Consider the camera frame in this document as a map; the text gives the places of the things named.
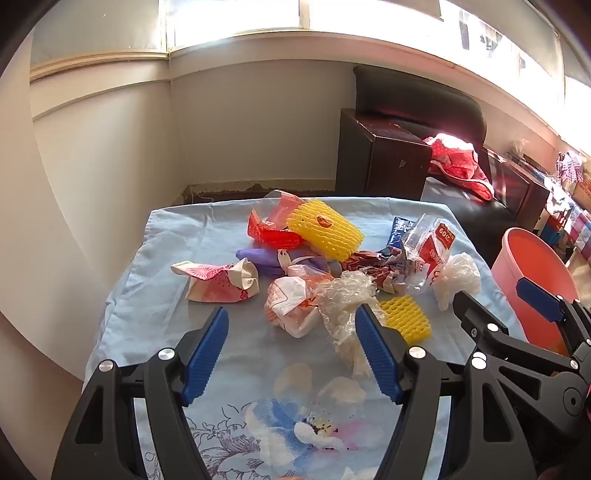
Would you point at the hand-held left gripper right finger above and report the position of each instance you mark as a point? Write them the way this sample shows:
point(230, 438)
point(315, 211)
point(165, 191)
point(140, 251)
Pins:
point(374, 350)

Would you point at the pink plastic bucket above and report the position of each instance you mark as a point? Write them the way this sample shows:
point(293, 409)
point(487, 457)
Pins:
point(531, 258)

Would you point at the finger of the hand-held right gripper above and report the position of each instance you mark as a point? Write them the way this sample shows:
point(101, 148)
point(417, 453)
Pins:
point(475, 318)
point(538, 300)

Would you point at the red gingham cloth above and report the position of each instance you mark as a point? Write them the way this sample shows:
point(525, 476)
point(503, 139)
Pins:
point(570, 166)

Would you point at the light blue floral cloth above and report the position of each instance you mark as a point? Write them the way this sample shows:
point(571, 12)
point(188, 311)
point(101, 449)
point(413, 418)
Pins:
point(184, 240)

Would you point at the black armchair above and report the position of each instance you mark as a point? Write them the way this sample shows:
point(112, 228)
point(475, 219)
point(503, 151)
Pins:
point(415, 101)

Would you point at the blue tissue packet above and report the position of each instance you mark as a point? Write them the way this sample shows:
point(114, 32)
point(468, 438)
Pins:
point(398, 233)

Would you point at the pink patterned paper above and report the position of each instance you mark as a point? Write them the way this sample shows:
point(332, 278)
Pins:
point(217, 281)

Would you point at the red translucent plastic wrapper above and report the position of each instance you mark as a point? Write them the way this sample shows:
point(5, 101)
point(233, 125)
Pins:
point(284, 207)

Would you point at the clear plastic wrap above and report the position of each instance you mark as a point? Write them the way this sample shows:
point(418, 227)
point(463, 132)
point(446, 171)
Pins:
point(341, 304)

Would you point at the large yellow foam fruit net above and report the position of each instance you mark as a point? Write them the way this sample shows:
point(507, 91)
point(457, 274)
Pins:
point(323, 235)

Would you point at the small yellow foam fruit net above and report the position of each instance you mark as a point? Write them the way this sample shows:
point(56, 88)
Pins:
point(406, 318)

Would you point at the clear bag with red label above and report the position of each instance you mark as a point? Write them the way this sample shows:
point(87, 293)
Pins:
point(429, 249)

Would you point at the red patterned wrapper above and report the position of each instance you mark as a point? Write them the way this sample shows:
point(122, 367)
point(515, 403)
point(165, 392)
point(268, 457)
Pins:
point(374, 267)

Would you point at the checkered tablecloth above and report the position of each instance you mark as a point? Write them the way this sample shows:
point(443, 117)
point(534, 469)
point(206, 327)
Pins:
point(572, 221)

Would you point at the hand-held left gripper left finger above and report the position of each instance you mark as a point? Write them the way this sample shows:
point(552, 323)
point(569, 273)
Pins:
point(207, 355)

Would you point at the purple face mask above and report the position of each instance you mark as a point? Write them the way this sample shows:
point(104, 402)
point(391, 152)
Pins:
point(254, 254)

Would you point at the red polka dot cloth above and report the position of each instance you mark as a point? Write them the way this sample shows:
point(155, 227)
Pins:
point(455, 159)

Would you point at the white orange plastic bag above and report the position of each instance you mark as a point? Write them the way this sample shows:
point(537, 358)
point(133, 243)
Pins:
point(288, 300)

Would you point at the window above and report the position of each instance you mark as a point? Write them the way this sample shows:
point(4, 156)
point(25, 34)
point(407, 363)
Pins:
point(231, 18)

